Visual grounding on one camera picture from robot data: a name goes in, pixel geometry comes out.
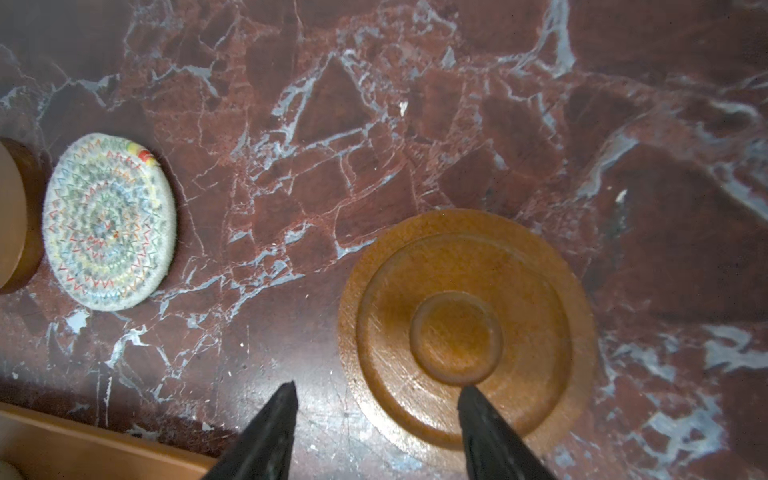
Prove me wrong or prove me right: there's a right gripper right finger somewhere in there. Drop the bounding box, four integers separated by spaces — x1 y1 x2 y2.
457 386 556 480

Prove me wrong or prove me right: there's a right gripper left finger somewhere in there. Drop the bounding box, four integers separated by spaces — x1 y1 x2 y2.
203 381 299 480

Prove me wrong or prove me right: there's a round wooden saucer coaster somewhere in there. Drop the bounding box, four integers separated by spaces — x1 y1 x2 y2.
339 209 598 470

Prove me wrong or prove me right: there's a woven multicolour round coaster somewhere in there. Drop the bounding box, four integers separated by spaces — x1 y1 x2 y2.
42 133 177 311

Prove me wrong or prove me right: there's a dark round wooden coaster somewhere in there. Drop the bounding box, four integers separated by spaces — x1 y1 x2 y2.
1 138 46 294

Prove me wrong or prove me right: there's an orange rectangular tray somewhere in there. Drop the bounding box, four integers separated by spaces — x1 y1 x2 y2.
1 403 216 479

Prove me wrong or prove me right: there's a white speckled mug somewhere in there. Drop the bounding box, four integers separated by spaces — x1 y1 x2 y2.
0 461 24 480

